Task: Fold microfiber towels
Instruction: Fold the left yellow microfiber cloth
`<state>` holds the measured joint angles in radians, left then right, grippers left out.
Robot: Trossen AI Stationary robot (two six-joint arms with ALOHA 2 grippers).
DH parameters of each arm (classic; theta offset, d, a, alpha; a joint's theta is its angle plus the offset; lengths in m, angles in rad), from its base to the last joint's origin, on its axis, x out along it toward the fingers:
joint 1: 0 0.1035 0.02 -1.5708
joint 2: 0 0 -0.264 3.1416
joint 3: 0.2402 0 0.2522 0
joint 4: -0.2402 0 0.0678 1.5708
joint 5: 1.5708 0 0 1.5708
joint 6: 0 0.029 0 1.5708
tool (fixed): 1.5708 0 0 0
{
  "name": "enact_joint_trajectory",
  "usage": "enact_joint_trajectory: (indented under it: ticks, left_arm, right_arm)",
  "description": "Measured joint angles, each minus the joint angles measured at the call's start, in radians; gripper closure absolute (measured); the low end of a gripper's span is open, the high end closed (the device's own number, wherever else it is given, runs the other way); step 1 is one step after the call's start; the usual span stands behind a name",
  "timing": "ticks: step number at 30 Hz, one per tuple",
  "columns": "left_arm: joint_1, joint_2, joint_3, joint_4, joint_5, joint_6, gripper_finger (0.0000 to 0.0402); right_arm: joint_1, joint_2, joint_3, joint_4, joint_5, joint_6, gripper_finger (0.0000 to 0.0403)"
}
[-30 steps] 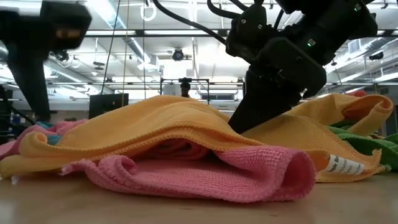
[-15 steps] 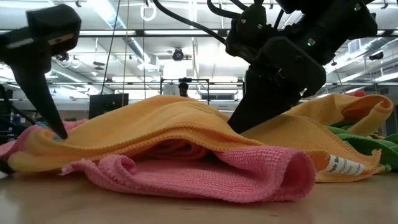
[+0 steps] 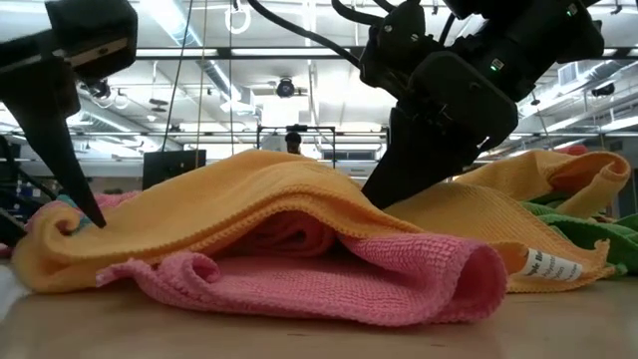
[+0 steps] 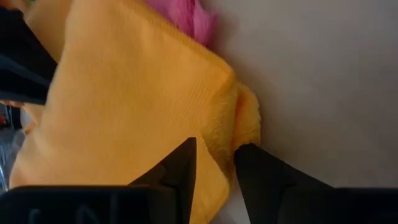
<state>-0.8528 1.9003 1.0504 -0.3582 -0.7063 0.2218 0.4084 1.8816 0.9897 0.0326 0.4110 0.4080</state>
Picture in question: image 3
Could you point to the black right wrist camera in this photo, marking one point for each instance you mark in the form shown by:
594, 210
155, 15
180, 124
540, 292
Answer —
394, 45

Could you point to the person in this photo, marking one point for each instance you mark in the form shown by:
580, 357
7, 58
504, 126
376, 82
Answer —
293, 142

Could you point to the black ceiling fixture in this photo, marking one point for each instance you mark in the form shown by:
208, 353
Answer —
603, 90
99, 90

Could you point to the dark background equipment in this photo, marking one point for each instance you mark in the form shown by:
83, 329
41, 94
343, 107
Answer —
12, 227

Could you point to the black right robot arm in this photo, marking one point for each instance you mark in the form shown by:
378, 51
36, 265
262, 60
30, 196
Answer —
538, 40

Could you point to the black monitor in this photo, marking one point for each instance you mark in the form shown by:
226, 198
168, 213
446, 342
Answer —
174, 169

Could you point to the pink microfiber towel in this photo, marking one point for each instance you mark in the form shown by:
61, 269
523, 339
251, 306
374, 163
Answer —
349, 279

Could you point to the black overhead rig beam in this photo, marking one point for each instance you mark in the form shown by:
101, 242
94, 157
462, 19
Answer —
224, 52

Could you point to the orange microfiber towel with label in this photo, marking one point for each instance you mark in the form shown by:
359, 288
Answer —
224, 199

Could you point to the large green microfiber towel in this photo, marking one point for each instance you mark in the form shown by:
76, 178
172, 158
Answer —
598, 234

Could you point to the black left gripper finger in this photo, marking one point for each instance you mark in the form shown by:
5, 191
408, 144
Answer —
69, 90
45, 114

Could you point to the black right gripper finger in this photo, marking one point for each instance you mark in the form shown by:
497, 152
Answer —
418, 159

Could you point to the black overhead camera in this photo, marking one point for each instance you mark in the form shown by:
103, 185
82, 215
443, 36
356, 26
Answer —
285, 88

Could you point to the blue microfiber towel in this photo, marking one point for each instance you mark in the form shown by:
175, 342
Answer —
70, 200

